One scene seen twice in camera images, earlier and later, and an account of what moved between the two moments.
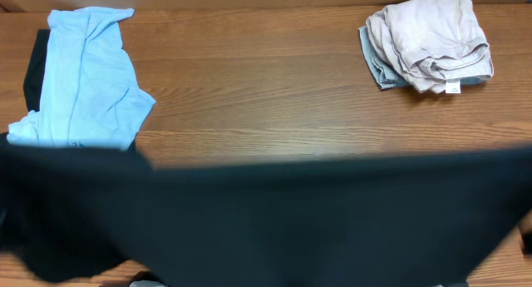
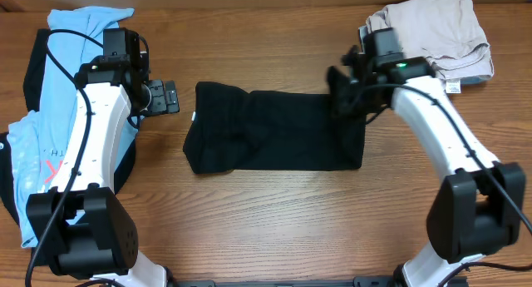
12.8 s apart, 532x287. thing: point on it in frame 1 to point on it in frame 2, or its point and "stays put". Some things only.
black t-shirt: x=429 y=220 to x=236 y=129
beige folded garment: x=434 y=42 stays put
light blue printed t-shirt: x=91 y=96 stays put
